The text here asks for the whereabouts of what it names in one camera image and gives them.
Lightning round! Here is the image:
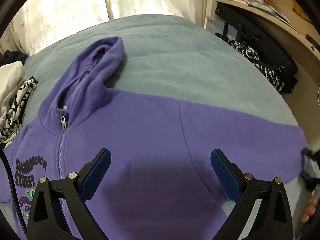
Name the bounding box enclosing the purple zip hoodie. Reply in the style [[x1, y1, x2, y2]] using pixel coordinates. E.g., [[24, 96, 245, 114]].
[[1, 37, 306, 239]]

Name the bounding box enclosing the black white patterned folded garment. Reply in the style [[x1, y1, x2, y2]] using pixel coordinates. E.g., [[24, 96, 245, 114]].
[[1, 76, 38, 147]]

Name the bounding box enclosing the black cable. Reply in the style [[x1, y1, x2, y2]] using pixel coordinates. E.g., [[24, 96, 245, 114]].
[[0, 147, 28, 235]]

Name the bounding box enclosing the cream floral curtain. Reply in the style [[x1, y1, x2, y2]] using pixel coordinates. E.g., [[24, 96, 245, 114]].
[[1, 0, 213, 56]]

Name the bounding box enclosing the wooden shelf unit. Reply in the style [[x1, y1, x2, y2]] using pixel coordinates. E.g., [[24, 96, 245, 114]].
[[213, 0, 320, 81]]

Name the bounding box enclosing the grey-blue bed blanket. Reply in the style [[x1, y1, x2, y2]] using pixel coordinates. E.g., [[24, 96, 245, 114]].
[[0, 14, 308, 240]]

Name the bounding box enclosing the black clothes pile by shelf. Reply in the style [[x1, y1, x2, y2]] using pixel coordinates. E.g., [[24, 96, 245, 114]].
[[215, 3, 298, 95]]

